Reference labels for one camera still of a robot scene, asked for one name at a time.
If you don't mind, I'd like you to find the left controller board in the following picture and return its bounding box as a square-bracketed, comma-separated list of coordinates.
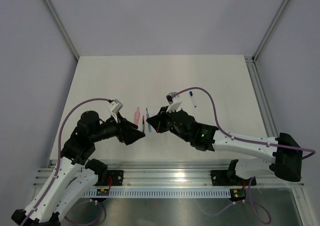
[96, 188, 110, 197]

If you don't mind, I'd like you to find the aluminium rail frame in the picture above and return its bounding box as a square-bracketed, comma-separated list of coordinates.
[31, 159, 305, 189]

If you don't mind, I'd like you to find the light blue pen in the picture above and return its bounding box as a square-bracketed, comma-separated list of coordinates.
[145, 107, 153, 134]

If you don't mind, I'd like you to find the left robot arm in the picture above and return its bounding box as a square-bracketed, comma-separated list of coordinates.
[11, 110, 145, 226]

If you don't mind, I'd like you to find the right controller board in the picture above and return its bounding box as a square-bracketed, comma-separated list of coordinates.
[230, 188, 247, 201]

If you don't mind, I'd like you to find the right side aluminium rail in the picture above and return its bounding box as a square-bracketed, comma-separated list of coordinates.
[244, 56, 279, 137]

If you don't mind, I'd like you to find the white marker pen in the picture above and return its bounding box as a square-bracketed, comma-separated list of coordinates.
[189, 91, 197, 108]

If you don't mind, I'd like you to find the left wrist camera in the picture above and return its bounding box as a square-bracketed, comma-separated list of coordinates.
[107, 99, 123, 123]

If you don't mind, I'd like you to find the red gel pen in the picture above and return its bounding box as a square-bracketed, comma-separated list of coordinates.
[141, 115, 145, 133]

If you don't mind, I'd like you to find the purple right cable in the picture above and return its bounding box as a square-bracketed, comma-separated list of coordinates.
[174, 86, 317, 161]

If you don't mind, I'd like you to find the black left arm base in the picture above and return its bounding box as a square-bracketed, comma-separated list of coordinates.
[84, 159, 124, 186]

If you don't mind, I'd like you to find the controller board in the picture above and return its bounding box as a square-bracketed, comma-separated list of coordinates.
[230, 188, 247, 201]
[96, 188, 110, 197]

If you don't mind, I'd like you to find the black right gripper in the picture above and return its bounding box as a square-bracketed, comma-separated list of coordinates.
[148, 105, 191, 142]

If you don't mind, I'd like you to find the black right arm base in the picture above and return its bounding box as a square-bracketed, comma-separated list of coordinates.
[210, 159, 250, 187]

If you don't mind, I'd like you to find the aluminium corner post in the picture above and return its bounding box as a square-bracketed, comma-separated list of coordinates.
[252, 0, 292, 63]
[42, 0, 80, 62]

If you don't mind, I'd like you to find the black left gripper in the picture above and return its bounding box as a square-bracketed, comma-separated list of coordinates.
[90, 111, 145, 145]

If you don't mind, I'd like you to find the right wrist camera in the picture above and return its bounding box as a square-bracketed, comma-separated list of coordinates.
[166, 92, 182, 114]

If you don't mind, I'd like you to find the white slotted cable duct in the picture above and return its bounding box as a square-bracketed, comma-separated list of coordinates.
[82, 188, 231, 199]

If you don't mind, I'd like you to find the pink highlighter pen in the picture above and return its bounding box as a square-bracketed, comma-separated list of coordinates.
[134, 107, 141, 126]

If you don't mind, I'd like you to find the left aluminium corner post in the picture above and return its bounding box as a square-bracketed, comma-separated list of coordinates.
[42, 0, 80, 62]

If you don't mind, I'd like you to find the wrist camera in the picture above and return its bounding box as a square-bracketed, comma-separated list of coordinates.
[166, 92, 182, 114]
[107, 99, 123, 123]

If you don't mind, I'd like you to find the right aluminium corner post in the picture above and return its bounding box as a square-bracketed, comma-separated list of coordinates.
[252, 0, 292, 63]

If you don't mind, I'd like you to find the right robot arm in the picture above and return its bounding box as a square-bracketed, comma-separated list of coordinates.
[146, 106, 303, 184]

